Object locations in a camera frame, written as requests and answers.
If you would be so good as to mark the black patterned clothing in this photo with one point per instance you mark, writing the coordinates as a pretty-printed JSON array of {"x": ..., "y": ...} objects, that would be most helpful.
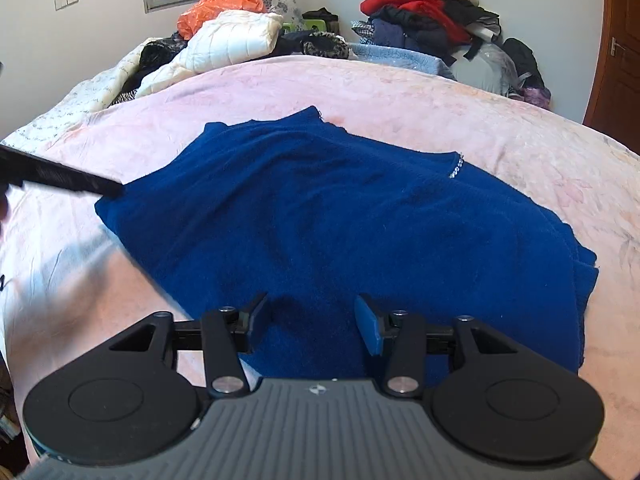
[{"x": 150, "y": 57}]

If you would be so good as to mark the pile of clothes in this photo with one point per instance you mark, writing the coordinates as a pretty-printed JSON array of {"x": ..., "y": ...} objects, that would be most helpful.
[{"x": 415, "y": 10}]

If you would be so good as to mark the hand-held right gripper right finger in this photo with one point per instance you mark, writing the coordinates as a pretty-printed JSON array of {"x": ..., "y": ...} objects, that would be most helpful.
[{"x": 367, "y": 322}]

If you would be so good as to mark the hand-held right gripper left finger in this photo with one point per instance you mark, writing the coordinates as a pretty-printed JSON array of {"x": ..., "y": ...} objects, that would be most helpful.
[{"x": 260, "y": 317}]

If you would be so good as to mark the black garment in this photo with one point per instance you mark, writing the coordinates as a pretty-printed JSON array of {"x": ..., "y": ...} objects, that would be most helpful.
[{"x": 525, "y": 62}]

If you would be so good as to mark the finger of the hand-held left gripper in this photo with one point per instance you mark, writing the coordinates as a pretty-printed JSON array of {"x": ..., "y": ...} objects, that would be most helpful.
[{"x": 65, "y": 176}]

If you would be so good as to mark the purple bag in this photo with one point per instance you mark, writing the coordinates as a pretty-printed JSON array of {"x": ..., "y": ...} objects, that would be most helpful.
[{"x": 536, "y": 96}]

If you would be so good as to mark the white patterned quilt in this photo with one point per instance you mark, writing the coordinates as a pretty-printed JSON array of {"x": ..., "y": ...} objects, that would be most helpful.
[{"x": 60, "y": 105}]

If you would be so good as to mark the green plastic object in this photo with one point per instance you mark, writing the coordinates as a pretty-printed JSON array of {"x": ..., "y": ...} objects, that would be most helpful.
[{"x": 312, "y": 23}]

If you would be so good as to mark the blue beaded sweater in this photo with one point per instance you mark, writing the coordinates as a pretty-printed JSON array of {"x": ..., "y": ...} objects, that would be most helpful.
[{"x": 350, "y": 220}]

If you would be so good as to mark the leopard print cloth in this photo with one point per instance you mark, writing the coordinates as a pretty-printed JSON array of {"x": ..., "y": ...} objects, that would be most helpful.
[{"x": 325, "y": 46}]

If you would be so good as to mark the wooden door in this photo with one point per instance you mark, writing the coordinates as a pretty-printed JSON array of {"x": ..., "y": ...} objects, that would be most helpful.
[{"x": 617, "y": 60}]

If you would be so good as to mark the clear plastic bag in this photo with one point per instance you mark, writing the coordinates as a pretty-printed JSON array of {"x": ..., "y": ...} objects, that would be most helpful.
[{"x": 482, "y": 67}]

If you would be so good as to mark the white quilted jacket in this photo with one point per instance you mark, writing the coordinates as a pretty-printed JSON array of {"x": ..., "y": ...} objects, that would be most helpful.
[{"x": 225, "y": 40}]

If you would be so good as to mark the light blue towel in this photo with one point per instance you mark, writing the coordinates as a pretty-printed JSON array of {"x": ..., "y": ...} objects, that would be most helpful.
[{"x": 395, "y": 57}]

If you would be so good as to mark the floral pillow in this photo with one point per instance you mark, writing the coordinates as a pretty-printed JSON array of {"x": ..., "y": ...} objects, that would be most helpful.
[{"x": 282, "y": 5}]

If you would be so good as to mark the pink blanket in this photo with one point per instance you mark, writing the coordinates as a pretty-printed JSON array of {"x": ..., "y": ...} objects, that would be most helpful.
[{"x": 400, "y": 90}]

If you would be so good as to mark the orange plastic bag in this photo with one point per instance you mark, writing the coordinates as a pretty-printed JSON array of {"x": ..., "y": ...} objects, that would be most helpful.
[{"x": 220, "y": 2}]

